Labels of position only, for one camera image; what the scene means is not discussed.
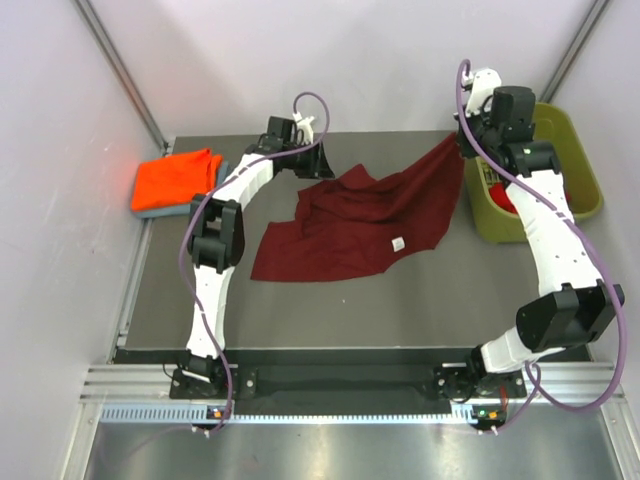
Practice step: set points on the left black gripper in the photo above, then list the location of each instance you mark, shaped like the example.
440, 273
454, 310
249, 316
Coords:
316, 164

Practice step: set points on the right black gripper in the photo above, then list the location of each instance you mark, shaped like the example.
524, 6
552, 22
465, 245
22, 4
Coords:
483, 114

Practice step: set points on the dark red t-shirt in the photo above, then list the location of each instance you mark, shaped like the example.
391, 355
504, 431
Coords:
358, 226

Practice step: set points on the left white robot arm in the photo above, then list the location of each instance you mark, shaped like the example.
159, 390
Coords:
214, 242

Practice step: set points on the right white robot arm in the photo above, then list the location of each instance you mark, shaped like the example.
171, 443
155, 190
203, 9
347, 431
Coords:
576, 299

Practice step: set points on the bright red t-shirt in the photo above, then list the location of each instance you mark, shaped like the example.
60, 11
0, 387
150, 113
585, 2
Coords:
498, 195

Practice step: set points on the olive green plastic basket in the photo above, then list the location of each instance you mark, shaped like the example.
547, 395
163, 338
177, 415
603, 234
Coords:
497, 225

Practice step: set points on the folded orange t-shirt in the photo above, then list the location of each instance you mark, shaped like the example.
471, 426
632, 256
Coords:
174, 180

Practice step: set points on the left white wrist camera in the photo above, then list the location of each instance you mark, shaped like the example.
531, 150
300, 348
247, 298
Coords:
303, 131

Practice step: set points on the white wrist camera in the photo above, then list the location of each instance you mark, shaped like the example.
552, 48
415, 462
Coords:
479, 85
303, 131

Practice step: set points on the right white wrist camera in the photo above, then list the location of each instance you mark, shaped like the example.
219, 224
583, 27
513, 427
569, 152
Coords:
479, 85

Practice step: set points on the aluminium frame rail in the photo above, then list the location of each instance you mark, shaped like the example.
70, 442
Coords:
571, 382

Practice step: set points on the slotted grey cable duct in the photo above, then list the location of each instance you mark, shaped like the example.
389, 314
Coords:
210, 415

